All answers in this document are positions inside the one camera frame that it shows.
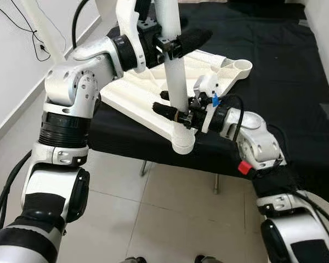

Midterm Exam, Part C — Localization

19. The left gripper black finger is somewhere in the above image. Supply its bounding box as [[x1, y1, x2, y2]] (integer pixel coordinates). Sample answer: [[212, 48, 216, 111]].
[[177, 27, 213, 58]]

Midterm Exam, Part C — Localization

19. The white plastic children table top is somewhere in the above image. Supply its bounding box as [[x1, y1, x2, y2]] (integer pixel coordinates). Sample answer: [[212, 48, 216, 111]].
[[99, 48, 254, 155]]

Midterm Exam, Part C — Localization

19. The black tablecloth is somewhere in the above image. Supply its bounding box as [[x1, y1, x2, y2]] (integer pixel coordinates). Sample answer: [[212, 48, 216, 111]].
[[88, 3, 329, 209]]

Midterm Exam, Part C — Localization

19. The small black plug adapter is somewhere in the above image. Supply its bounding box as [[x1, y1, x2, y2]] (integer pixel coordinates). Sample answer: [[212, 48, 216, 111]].
[[35, 33, 46, 54]]

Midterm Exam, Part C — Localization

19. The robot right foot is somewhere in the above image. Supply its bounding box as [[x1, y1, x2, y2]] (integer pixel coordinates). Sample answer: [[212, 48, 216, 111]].
[[195, 255, 218, 263]]

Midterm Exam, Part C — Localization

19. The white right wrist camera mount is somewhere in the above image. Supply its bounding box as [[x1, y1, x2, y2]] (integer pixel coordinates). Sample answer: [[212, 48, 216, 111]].
[[193, 73, 231, 135]]

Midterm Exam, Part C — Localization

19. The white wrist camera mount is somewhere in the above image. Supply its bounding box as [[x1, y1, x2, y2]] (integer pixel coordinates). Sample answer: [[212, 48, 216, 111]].
[[193, 73, 231, 135], [115, 0, 150, 72]]

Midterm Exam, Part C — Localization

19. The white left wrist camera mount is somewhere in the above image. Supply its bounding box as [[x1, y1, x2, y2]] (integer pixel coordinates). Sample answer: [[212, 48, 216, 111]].
[[115, 0, 150, 72]]

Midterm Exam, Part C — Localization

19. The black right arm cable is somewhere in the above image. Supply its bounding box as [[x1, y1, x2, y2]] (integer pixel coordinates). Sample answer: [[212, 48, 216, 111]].
[[217, 94, 329, 253]]

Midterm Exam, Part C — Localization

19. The metal folding table frame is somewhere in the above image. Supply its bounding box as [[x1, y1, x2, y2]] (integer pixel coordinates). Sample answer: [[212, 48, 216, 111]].
[[139, 159, 220, 194]]

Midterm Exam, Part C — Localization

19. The black wall power cable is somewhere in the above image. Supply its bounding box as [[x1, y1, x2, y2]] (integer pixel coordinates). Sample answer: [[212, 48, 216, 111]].
[[0, 0, 53, 62]]

